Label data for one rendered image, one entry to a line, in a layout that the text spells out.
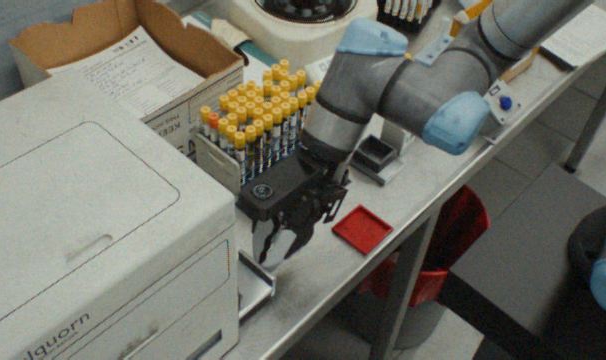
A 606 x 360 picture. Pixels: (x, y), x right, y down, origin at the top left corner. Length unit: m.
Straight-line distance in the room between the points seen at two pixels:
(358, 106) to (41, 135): 0.35
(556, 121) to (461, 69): 1.96
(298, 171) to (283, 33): 0.42
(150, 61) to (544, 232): 0.70
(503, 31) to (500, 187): 1.61
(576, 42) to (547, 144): 1.17
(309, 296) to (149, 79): 0.47
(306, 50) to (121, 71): 0.32
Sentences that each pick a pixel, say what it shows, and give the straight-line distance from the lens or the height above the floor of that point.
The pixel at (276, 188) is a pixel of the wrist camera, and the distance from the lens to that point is 0.77.
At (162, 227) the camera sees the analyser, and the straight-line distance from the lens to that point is 0.61.
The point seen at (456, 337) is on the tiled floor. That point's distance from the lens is 1.97.
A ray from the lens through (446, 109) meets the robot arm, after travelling 0.73.
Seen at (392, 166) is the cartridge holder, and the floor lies 0.89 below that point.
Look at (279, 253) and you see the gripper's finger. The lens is 0.85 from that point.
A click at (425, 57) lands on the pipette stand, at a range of 1.17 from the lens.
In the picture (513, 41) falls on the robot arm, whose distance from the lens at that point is 0.80.
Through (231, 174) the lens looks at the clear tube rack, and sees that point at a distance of 1.00.
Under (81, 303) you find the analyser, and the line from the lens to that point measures 0.58.
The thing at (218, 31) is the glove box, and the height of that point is 0.96.
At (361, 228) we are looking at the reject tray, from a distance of 0.99.
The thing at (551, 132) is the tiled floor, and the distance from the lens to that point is 2.67.
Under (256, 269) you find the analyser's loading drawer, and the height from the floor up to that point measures 0.93.
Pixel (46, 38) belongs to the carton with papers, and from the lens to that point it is 1.16.
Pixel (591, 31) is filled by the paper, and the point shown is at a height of 0.89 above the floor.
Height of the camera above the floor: 1.65
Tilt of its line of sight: 47 degrees down
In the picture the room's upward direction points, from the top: 6 degrees clockwise
